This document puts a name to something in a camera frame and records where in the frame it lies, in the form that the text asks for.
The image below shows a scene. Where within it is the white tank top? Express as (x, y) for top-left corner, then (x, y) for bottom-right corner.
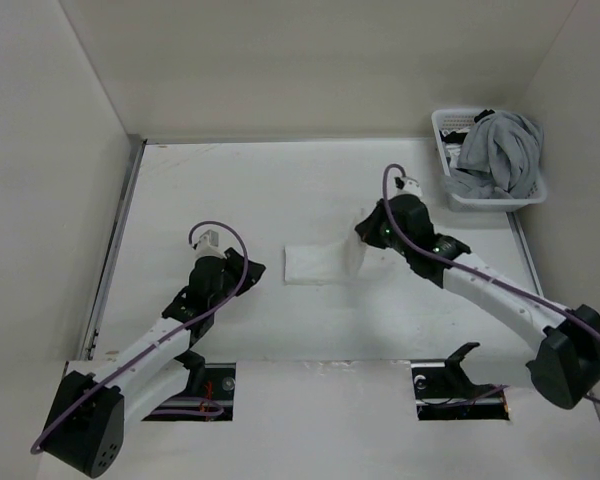
(284, 209), (367, 286)

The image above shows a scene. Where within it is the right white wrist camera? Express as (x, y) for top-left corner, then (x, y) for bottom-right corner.
(394, 176), (423, 199)

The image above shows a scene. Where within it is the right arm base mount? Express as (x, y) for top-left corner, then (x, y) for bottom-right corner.
(410, 342), (510, 421)

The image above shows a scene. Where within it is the grey tank top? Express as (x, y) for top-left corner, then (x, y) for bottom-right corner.
(445, 111), (544, 200)

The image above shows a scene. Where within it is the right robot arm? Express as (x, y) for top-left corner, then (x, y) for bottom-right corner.
(354, 194), (600, 409)

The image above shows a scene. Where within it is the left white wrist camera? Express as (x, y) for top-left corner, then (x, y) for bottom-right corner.
(192, 230), (225, 259)

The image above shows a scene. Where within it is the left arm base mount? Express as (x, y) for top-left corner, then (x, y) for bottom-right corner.
(144, 363), (236, 422)

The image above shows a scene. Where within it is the metal table rail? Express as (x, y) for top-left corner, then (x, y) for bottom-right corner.
(507, 212), (544, 297)
(77, 134), (146, 360)

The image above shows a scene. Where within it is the right metal table rail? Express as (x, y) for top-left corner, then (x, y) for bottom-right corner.
(507, 212), (544, 297)

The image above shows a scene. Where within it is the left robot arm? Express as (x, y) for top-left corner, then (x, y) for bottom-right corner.
(32, 247), (266, 478)

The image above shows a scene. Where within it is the left metal table rail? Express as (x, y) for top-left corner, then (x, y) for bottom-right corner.
(77, 134), (146, 360)

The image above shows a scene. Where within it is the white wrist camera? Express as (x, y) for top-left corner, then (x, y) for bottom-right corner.
(394, 176), (423, 199)
(192, 230), (225, 259)

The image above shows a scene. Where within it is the black tank top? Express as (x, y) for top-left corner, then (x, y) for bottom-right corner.
(439, 109), (495, 144)

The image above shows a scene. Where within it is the white plastic laundry basket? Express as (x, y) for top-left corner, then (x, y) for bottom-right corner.
(431, 108), (547, 212)

